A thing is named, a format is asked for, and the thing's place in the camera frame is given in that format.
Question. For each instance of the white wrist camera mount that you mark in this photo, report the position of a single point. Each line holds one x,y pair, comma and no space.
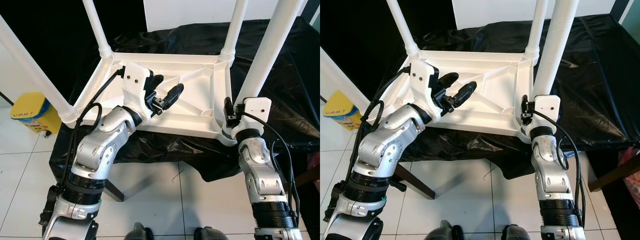
257,110
135,82
545,107
425,80

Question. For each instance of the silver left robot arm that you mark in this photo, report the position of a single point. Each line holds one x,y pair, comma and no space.
385,145
95,145

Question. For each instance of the white plastic table leg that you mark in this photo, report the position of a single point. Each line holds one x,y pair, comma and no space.
272,45
557,45
345,85
400,25
235,25
35,70
539,25
95,25

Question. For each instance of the white plastic table top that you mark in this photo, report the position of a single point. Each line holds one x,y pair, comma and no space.
200,100
500,100

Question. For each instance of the dark grey robot right foot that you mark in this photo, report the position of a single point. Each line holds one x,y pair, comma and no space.
515,233
210,234

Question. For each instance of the black door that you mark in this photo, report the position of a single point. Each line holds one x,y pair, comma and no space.
360,25
60,30

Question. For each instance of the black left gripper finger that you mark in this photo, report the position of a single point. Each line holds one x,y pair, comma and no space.
172,95
157,82
449,80
464,93

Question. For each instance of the dark grey robot left foot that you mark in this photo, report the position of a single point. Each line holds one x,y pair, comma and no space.
444,231
139,232

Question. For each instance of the dark grey robot foot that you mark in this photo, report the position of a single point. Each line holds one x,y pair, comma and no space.
444,231
210,234
515,233
139,232

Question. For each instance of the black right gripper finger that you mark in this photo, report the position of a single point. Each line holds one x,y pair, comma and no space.
228,106
524,105

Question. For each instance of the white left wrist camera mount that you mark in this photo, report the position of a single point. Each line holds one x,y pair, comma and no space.
425,80
135,82

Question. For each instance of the black plastic table cover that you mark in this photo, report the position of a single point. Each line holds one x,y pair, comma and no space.
290,100
600,90

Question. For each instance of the pink patterned bag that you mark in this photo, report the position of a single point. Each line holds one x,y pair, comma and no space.
316,165
632,190

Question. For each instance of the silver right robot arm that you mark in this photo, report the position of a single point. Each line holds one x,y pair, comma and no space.
547,170
260,175

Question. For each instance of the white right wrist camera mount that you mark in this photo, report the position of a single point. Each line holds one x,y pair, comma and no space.
257,110
545,107

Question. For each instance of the dark door frame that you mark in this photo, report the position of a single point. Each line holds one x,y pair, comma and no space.
312,7
622,7

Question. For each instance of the yellow storage box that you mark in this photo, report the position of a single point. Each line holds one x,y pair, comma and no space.
340,112
30,112

